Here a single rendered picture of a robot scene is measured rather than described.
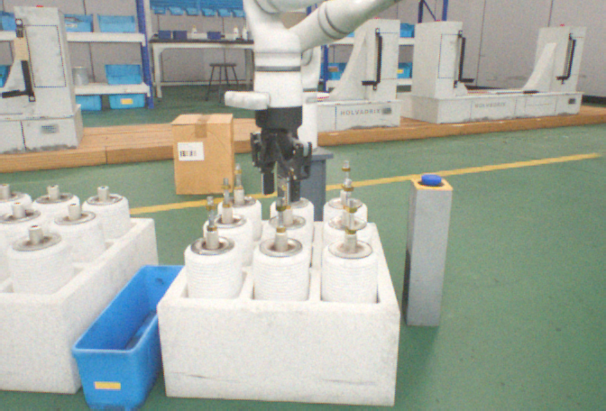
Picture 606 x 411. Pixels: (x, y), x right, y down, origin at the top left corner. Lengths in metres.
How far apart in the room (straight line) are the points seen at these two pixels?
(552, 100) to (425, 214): 3.37
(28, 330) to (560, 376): 0.94
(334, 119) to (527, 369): 2.24
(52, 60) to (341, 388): 2.28
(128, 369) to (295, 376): 0.27
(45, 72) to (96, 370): 2.06
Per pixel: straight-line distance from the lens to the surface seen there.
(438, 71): 3.45
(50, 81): 2.70
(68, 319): 0.87
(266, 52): 0.66
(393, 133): 3.12
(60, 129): 2.67
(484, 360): 0.98
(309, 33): 1.12
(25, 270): 0.88
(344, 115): 2.99
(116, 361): 0.81
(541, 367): 1.01
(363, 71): 3.22
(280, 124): 0.66
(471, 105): 3.61
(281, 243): 0.75
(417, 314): 1.02
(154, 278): 1.06
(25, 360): 0.94
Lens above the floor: 0.57
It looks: 16 degrees down
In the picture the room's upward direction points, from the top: straight up
